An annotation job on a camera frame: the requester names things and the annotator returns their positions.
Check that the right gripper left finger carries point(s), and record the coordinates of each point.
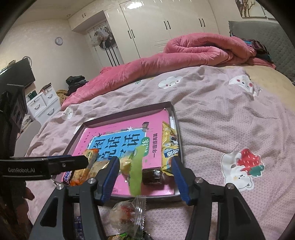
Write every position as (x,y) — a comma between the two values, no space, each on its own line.
(56,219)

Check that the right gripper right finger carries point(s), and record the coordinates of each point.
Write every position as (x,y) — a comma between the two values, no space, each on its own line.
(235,218)

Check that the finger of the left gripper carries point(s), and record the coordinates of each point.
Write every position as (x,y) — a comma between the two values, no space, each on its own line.
(65,163)

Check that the brown Snickers bar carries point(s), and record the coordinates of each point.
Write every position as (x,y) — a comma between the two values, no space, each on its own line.
(67,176)

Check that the clear pastry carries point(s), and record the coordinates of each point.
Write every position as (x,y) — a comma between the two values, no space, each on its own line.
(129,217)

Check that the green milk candy packet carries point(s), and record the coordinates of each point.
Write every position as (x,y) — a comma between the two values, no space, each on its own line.
(131,166)

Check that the black green pea packet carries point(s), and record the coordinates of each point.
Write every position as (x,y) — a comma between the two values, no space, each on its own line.
(126,236)

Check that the dark brown cake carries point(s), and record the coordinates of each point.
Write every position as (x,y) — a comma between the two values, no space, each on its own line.
(152,176)

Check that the yellow cartoon snack packet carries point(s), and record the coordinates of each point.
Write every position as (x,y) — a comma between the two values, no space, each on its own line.
(170,147)

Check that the blue foil snack packet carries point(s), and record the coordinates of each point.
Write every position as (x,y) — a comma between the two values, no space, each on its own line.
(79,235)

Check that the person's left hand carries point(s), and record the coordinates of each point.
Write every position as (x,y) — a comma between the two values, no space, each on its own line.
(28,194)

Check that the white drawer chest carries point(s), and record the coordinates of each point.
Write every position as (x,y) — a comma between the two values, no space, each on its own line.
(44,105)

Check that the brown knitted plush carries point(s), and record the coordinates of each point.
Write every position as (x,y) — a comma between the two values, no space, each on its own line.
(62,94)

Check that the pink blue children's book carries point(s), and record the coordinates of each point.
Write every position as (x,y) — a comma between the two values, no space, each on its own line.
(118,136)

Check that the dark shallow box tray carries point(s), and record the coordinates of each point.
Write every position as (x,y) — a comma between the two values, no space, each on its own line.
(167,191)

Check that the dark folded clothes pile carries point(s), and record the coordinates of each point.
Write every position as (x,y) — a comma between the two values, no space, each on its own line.
(75,82)

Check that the pink printed bed sheet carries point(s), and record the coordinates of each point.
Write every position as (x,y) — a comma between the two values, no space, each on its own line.
(220,111)

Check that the white wardrobe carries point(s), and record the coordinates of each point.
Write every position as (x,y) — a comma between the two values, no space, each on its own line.
(143,28)

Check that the dark clothes near headboard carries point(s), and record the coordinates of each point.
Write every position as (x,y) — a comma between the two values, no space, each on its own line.
(261,51)

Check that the pink fleece blanket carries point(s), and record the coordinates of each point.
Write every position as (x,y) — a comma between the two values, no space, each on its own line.
(195,49)

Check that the grey quilted headboard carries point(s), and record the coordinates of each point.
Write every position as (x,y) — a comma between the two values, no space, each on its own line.
(273,37)

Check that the black wall television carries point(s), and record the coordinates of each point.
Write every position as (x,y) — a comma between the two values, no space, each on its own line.
(19,73)

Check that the round wall clock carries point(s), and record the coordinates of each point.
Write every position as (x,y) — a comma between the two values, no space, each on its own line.
(59,41)

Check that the tree wall painting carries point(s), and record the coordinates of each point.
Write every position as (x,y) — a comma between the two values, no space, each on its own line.
(249,9)

